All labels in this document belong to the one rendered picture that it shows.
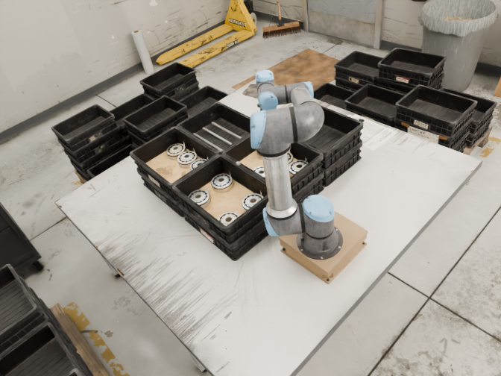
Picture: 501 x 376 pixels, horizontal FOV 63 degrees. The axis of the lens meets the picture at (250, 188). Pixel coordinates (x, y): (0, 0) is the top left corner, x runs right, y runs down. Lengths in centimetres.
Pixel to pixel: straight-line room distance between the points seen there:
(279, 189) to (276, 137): 23
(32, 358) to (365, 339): 166
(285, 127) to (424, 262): 165
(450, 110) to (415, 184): 102
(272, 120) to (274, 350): 82
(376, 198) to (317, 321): 70
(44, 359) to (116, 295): 70
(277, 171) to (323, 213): 27
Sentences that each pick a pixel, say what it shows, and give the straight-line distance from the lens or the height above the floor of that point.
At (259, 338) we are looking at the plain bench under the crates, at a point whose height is 70.
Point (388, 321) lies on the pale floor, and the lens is 245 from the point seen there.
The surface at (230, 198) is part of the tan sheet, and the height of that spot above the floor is 83.
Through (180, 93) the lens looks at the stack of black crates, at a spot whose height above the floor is 47.
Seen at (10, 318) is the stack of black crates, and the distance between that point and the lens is 241.
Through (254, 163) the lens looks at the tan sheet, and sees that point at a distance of 206.
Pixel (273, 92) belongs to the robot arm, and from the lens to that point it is 167.
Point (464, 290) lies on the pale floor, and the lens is 265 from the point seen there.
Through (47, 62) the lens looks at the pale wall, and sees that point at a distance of 487.
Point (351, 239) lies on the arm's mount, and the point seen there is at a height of 79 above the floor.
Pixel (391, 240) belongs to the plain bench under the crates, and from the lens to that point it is 187.
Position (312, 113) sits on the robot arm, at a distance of 130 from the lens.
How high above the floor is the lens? 213
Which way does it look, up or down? 42 degrees down
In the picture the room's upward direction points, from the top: 11 degrees counter-clockwise
